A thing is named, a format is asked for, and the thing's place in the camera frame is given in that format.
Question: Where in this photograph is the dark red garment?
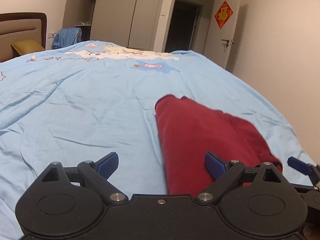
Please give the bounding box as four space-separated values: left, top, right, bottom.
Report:
155 95 283 197

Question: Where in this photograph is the white bedroom door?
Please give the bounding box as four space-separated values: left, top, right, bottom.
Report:
203 0 240 68

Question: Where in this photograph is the blue clothes pile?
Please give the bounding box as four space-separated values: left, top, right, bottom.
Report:
52 28 82 49

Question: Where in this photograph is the light blue printed bedsheet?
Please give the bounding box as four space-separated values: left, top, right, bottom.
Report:
1 41 312 239

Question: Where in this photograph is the olive yellow cushion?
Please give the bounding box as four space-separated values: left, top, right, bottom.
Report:
11 39 45 56

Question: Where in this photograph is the red fu door decoration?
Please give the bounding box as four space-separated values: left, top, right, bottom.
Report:
214 1 233 29

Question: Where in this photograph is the grey wardrobe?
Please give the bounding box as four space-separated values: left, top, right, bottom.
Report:
62 0 163 50

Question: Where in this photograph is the brown padded headboard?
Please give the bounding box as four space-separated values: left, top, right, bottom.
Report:
1 12 47 62

